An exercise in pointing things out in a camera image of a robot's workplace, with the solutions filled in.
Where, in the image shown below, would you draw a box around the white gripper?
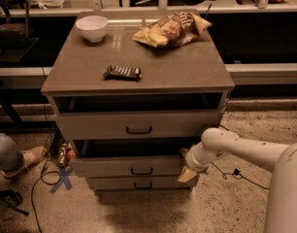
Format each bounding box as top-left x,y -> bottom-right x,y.
178,144 -> 223,183

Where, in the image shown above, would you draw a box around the grey drawer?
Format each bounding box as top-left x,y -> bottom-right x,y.
86,176 -> 198,191
71,137 -> 200,178
51,92 -> 224,141

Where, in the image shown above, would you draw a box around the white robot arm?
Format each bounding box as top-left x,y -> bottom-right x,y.
179,128 -> 297,233

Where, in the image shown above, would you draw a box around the grey drawer cabinet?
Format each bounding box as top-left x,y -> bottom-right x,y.
40,11 -> 236,196

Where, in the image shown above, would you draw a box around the dark candy bar wrapper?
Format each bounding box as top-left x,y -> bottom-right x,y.
103,66 -> 142,81

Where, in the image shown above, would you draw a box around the shiny snack packets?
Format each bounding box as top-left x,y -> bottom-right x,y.
55,143 -> 77,168

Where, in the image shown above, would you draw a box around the blue tape cross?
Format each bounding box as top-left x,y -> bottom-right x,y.
49,167 -> 73,193

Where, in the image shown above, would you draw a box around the yellow brown chip bag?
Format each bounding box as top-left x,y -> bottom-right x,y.
132,12 -> 212,48

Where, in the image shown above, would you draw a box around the white ceramic bowl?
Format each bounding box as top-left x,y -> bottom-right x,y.
76,16 -> 109,43

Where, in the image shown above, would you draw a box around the office chair base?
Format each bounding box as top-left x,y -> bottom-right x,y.
0,189 -> 29,216

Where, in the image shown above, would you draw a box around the person leg in jeans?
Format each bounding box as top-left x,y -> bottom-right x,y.
0,133 -> 23,172

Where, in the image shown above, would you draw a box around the black bag on shelf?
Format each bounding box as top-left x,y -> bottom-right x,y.
0,0 -> 35,50

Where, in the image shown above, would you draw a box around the black floor cable right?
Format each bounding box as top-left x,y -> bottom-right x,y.
210,123 -> 270,191

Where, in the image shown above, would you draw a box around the black floor cable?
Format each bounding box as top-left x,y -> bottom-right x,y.
210,123 -> 270,191
30,157 -> 63,233

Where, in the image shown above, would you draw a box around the black floor cable left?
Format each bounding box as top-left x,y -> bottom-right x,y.
30,157 -> 63,233

